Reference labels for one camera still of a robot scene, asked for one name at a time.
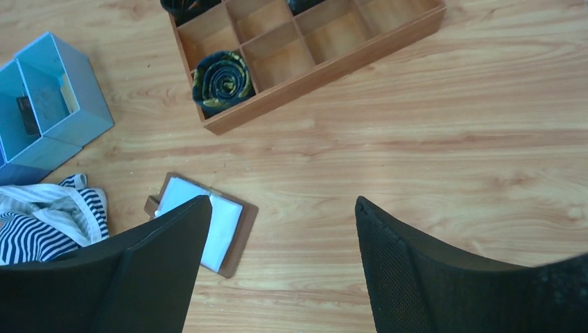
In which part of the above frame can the blue three-compartment organizer box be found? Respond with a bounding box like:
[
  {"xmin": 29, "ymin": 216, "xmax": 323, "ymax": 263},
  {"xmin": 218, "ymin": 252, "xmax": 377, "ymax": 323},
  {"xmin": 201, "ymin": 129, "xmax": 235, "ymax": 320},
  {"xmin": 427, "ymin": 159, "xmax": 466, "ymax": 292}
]
[{"xmin": 1, "ymin": 32, "xmax": 114, "ymax": 185}]

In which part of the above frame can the blue white striped cloth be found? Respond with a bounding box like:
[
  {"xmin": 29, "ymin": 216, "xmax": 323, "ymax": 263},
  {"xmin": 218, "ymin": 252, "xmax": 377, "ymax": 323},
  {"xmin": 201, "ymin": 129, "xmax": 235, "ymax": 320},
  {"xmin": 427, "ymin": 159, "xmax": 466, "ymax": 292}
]
[{"xmin": 1, "ymin": 173, "xmax": 110, "ymax": 266}]

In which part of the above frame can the black rolled belt back left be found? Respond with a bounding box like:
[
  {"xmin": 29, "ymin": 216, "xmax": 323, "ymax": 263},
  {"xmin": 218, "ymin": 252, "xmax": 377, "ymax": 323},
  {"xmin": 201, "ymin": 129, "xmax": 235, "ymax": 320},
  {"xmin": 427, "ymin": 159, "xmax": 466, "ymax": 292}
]
[{"xmin": 160, "ymin": 0, "xmax": 221, "ymax": 26}]

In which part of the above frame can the black card in organizer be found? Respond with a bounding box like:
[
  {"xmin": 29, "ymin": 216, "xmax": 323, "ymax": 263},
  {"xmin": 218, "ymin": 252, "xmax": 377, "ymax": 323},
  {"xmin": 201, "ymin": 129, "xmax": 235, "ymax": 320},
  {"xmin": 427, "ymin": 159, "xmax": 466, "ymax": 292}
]
[{"xmin": 16, "ymin": 96, "xmax": 40, "ymax": 137}]

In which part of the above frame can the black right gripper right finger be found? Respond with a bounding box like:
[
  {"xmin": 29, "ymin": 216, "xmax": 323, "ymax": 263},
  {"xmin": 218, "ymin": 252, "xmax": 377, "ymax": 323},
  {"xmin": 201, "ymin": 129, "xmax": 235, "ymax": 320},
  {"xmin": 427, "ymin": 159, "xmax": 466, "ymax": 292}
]
[{"xmin": 355, "ymin": 196, "xmax": 587, "ymax": 332}]

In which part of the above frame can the brown leather card holder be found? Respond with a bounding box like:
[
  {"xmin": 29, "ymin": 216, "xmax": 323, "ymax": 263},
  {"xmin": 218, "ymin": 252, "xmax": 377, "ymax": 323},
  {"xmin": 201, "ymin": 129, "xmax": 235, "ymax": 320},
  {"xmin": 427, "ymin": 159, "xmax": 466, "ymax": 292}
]
[{"xmin": 144, "ymin": 172, "xmax": 259, "ymax": 279}]

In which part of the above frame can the black rolled belt front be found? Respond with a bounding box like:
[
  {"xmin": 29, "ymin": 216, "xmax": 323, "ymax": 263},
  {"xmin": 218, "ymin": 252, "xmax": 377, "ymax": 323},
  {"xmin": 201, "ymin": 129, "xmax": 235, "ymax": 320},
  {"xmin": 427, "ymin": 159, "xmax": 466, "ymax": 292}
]
[{"xmin": 192, "ymin": 51, "xmax": 255, "ymax": 119}]

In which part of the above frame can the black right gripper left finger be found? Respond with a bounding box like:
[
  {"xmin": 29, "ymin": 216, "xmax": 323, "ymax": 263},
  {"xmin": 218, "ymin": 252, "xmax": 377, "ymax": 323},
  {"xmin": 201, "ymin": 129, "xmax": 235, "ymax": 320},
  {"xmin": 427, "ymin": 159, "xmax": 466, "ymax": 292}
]
[{"xmin": 1, "ymin": 196, "xmax": 212, "ymax": 332}]

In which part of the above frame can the yellow card in organizer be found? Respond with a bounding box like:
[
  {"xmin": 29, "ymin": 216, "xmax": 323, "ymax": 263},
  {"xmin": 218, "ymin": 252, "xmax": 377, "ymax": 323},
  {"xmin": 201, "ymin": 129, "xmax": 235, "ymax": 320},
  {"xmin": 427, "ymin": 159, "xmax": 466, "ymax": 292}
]
[{"xmin": 58, "ymin": 73, "xmax": 80, "ymax": 114}]

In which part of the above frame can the black rolled belt centre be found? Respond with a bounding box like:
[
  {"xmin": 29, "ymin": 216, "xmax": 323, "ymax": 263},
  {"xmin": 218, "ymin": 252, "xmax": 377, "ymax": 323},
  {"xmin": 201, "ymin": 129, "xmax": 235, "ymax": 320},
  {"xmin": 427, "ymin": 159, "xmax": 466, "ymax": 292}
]
[{"xmin": 286, "ymin": 0, "xmax": 324, "ymax": 15}]

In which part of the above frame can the black rolled belt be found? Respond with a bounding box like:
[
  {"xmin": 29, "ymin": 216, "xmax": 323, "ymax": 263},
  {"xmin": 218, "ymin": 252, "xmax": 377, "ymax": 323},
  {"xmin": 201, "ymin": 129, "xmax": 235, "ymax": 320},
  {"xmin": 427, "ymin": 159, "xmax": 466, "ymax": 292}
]
[
  {"xmin": 160, "ymin": 0, "xmax": 221, "ymax": 26},
  {"xmin": 192, "ymin": 51, "xmax": 255, "ymax": 119},
  {"xmin": 286, "ymin": 0, "xmax": 324, "ymax": 15}
]

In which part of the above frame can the wooden nine-compartment tray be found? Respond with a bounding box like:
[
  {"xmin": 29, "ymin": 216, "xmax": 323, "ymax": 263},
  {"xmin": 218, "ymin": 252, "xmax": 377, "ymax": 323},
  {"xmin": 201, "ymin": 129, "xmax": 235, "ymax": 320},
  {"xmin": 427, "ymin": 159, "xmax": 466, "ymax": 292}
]
[{"xmin": 168, "ymin": 1, "xmax": 446, "ymax": 135}]

